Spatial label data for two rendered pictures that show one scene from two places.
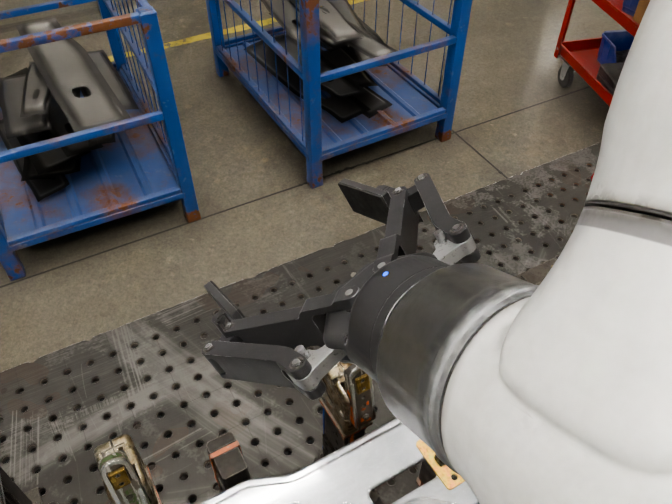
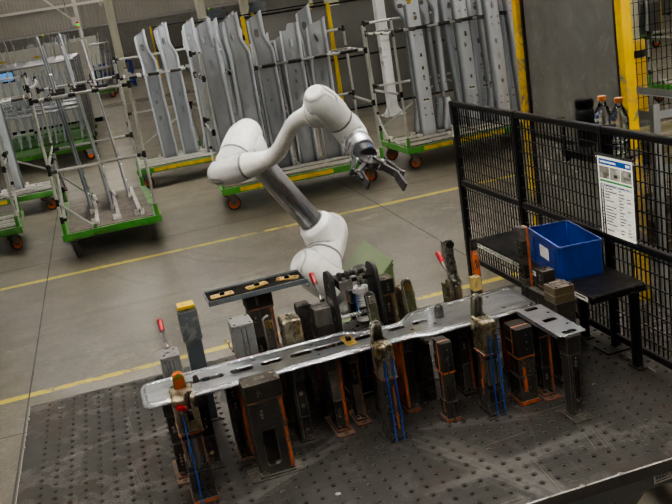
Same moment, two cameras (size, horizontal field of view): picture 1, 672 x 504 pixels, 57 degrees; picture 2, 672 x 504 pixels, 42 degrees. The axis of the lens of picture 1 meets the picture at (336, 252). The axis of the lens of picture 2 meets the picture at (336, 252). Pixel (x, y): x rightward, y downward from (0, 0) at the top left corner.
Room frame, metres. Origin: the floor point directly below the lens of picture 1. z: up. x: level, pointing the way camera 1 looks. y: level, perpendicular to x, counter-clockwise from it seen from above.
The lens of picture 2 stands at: (3.05, 0.56, 2.13)
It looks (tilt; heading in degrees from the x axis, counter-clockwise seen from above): 16 degrees down; 195
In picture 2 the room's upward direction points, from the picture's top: 9 degrees counter-clockwise
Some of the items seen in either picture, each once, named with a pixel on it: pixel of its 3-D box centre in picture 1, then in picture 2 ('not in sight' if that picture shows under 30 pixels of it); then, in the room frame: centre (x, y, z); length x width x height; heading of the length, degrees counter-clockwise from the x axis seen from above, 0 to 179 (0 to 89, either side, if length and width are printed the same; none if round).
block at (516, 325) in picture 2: not in sight; (520, 361); (0.30, 0.41, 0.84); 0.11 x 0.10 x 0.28; 30
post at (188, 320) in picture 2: not in sight; (198, 364); (0.36, -0.75, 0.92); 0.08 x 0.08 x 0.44; 30
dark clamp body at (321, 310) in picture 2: not in sight; (328, 353); (0.25, -0.28, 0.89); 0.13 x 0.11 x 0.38; 30
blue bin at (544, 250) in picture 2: not in sight; (564, 249); (-0.11, 0.59, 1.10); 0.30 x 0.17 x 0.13; 21
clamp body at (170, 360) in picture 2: not in sight; (179, 399); (0.55, -0.75, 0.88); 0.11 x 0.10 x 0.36; 30
